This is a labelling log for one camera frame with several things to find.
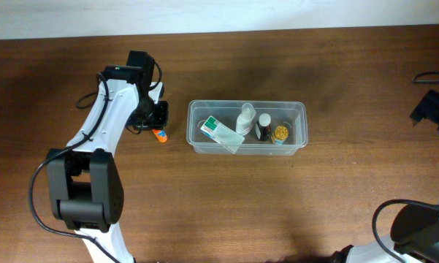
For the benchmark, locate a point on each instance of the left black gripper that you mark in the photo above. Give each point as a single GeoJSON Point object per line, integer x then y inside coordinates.
{"type": "Point", "coordinates": [160, 120]}

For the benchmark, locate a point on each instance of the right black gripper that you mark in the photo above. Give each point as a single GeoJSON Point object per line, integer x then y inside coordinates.
{"type": "Point", "coordinates": [432, 107]}

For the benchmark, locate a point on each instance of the orange tube white cap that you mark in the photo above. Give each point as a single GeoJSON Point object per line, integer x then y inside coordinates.
{"type": "Point", "coordinates": [160, 135]}

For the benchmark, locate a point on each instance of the white green medicine box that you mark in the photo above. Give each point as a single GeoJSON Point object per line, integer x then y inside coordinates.
{"type": "Point", "coordinates": [222, 134]}

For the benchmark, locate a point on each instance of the white spray bottle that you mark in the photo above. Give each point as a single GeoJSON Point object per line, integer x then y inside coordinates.
{"type": "Point", "coordinates": [244, 122]}

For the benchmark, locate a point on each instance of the dark bottle white cap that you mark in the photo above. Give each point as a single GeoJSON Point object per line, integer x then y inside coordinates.
{"type": "Point", "coordinates": [263, 127]}

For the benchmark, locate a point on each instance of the small jar gold lid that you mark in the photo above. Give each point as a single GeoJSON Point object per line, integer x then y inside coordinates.
{"type": "Point", "coordinates": [280, 135]}

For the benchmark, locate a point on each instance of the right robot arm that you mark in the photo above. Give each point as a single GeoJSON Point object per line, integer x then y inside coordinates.
{"type": "Point", "coordinates": [414, 236]}

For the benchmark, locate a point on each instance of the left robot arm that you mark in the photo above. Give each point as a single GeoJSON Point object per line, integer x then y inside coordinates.
{"type": "Point", "coordinates": [86, 191]}

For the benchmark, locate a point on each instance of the clear plastic container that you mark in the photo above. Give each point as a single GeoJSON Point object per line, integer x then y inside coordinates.
{"type": "Point", "coordinates": [292, 115]}

